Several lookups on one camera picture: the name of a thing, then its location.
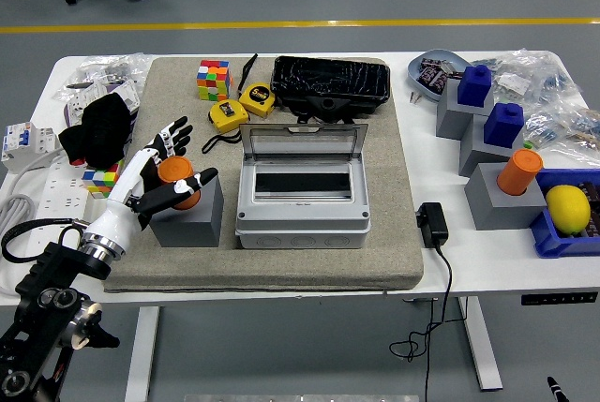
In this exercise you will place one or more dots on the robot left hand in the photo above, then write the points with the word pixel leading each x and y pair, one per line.
pixel 117 219

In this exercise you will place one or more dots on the blue plastic block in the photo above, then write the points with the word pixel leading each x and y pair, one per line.
pixel 473 85
pixel 504 125

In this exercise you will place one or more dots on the black plastic tray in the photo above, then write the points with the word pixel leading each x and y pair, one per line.
pixel 328 76

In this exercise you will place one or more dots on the large yellow tape measure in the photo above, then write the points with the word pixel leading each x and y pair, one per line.
pixel 257 97

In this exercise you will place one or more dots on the small metal screws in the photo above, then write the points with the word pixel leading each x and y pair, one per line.
pixel 415 97

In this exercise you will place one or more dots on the dark snack packets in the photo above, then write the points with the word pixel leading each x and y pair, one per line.
pixel 433 76

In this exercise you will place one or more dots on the white circuit breaker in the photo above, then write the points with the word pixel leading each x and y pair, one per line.
pixel 23 144

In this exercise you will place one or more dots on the white socket package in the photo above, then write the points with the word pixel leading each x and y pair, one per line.
pixel 79 102

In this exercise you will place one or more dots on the multicoloured puzzle cube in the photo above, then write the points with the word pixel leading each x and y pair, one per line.
pixel 213 81
pixel 100 182

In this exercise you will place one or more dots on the black table control panel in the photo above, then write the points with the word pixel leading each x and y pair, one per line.
pixel 558 299

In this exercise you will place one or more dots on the clear bag of parts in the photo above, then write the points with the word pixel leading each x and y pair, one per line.
pixel 562 130
pixel 108 69
pixel 529 74

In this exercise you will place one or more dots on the yellow lemon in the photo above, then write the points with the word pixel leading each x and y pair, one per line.
pixel 567 210

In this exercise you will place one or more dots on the white table leg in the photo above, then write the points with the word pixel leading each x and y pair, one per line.
pixel 140 355
pixel 483 355

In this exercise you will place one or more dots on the blue plastic bin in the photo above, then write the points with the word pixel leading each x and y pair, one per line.
pixel 553 242

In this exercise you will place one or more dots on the dark brown packets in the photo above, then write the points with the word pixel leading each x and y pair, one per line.
pixel 593 196

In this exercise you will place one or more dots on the black power adapter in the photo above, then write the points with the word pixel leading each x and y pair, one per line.
pixel 433 226

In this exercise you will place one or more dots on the grey-brown mat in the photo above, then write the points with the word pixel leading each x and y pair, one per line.
pixel 281 271

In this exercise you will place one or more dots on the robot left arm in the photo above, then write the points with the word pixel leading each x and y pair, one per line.
pixel 47 271

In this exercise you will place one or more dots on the grey box with clear lid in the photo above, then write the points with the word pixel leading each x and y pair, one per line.
pixel 300 228

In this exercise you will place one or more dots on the white power strip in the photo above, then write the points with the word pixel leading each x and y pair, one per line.
pixel 61 186

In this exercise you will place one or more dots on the black cloth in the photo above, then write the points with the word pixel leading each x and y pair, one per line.
pixel 98 130

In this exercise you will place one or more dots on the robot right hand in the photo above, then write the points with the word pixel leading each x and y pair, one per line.
pixel 555 388

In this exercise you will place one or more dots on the blue-grey bowl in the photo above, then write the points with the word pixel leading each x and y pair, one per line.
pixel 438 55

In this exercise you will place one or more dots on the black mount bracket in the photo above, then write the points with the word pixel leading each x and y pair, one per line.
pixel 328 104

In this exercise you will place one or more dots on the grey block with round hole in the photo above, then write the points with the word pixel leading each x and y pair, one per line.
pixel 187 228
pixel 497 210

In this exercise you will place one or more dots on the orange cylinder battery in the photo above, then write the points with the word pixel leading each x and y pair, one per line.
pixel 518 172
pixel 175 168

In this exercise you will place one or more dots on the small yellow tape measure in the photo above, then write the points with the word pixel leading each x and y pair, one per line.
pixel 227 116

